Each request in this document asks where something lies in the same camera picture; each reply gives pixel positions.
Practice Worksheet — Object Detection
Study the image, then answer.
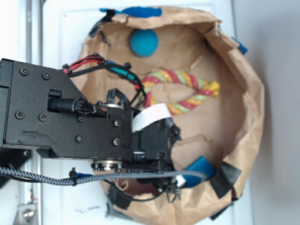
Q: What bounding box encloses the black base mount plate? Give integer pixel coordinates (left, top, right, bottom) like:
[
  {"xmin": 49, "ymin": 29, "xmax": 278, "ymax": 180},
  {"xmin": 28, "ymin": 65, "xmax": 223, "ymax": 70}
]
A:
[{"xmin": 0, "ymin": 149, "xmax": 32, "ymax": 189}]

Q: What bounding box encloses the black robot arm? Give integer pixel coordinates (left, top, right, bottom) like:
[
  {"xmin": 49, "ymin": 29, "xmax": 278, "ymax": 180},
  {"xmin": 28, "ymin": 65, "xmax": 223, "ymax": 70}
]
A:
[{"xmin": 0, "ymin": 59, "xmax": 180, "ymax": 195}]

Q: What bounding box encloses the red and teal wire bundle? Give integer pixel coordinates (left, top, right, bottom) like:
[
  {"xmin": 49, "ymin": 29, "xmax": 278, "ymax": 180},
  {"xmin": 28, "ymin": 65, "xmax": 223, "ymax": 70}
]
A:
[{"xmin": 62, "ymin": 53, "xmax": 147, "ymax": 108}]

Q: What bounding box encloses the aluminium frame rail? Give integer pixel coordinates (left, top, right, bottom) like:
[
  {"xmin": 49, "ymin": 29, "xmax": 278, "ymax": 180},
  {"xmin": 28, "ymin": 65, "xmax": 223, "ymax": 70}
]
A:
[{"xmin": 18, "ymin": 0, "xmax": 45, "ymax": 225}]

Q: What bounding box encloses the multicolour twisted rope toy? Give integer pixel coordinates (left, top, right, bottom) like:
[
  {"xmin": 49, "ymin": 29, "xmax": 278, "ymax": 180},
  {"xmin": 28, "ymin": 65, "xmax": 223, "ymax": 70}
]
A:
[{"xmin": 142, "ymin": 69, "xmax": 220, "ymax": 115}]

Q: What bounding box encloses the blue rectangular block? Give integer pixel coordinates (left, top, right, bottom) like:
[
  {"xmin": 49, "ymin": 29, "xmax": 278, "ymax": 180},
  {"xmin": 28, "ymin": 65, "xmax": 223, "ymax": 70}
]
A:
[{"xmin": 183, "ymin": 156, "xmax": 216, "ymax": 188}]

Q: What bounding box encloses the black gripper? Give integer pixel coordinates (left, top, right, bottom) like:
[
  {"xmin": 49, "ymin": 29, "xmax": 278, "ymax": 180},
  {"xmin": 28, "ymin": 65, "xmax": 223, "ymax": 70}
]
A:
[{"xmin": 91, "ymin": 103, "xmax": 181, "ymax": 195}]

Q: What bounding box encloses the teal textured ball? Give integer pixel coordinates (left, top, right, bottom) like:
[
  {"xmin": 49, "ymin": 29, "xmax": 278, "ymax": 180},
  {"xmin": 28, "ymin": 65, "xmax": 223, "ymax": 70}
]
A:
[{"xmin": 129, "ymin": 30, "xmax": 158, "ymax": 57}]

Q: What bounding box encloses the metal corner bracket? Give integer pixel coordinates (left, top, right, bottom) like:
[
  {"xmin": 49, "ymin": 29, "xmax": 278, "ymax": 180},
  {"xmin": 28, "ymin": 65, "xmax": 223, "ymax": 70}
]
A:
[{"xmin": 13, "ymin": 203, "xmax": 39, "ymax": 225}]

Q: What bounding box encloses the brown paper bag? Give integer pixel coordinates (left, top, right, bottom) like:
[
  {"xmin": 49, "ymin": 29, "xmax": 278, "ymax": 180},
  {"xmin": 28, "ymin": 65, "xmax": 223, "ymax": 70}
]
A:
[{"xmin": 81, "ymin": 6, "xmax": 264, "ymax": 225}]

